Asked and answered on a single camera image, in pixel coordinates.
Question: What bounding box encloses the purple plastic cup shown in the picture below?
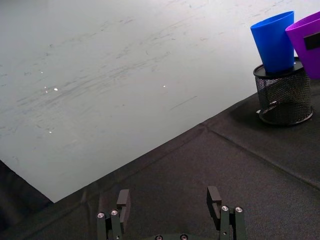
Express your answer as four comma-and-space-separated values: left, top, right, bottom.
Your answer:
285, 11, 320, 80

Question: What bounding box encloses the blue plastic cup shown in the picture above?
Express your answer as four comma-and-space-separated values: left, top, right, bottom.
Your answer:
250, 10, 296, 74

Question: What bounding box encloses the black table cloth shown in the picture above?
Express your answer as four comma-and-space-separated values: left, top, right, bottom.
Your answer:
0, 90, 320, 240

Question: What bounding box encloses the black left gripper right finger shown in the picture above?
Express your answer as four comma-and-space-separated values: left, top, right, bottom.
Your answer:
206, 185, 247, 240

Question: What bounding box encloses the black wire mesh holder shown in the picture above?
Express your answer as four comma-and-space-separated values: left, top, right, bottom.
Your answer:
252, 56, 314, 126

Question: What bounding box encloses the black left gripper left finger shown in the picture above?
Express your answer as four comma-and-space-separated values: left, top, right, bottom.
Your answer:
96, 189, 131, 240

